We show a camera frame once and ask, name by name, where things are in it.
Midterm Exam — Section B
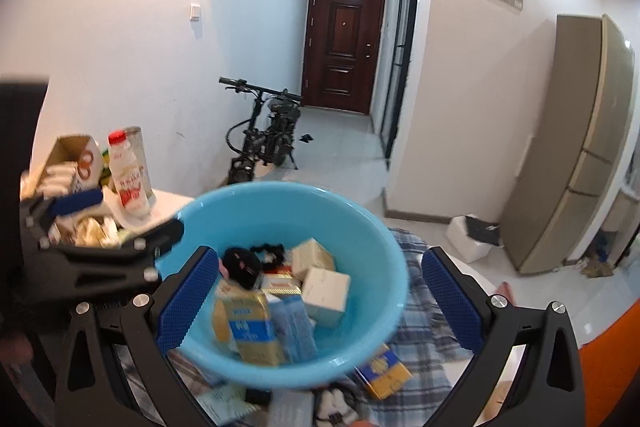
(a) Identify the black folding bicycle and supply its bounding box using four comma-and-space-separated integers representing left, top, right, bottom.
219, 77, 303, 185

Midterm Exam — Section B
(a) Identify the beige refrigerator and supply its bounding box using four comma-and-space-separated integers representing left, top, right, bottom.
500, 15, 634, 275

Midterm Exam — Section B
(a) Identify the white foam box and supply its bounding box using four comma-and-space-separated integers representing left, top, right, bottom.
446, 215, 502, 263

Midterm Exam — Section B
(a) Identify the crumpled tissue paper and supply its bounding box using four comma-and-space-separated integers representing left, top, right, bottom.
58, 216, 120, 248

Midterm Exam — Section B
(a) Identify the dark red entrance door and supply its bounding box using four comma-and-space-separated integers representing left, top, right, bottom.
302, 0, 386, 115

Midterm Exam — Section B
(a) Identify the strawberry milk bottle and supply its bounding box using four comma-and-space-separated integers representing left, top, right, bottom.
108, 130, 151, 219

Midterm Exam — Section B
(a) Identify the white earphone clip item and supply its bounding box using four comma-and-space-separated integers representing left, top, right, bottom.
314, 385, 359, 427

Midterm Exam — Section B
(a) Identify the blue plaid shirt cloth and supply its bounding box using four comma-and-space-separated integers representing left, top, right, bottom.
164, 225, 476, 427

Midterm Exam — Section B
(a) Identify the light blue lotion tube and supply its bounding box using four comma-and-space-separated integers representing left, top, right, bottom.
195, 384, 259, 426

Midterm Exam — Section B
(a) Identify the blue plastic basin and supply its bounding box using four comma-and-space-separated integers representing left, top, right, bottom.
155, 182, 409, 390

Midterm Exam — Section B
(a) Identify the white light switch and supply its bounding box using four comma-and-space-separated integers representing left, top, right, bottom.
189, 3, 201, 22

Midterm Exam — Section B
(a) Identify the gold blue cigarette pack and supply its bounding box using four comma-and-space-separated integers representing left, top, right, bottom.
215, 280, 284, 366

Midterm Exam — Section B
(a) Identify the cardboard pretzel snack box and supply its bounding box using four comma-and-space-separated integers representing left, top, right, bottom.
26, 134, 104, 198

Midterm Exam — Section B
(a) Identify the blue Raison box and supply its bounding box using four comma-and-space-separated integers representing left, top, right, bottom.
265, 293, 318, 364

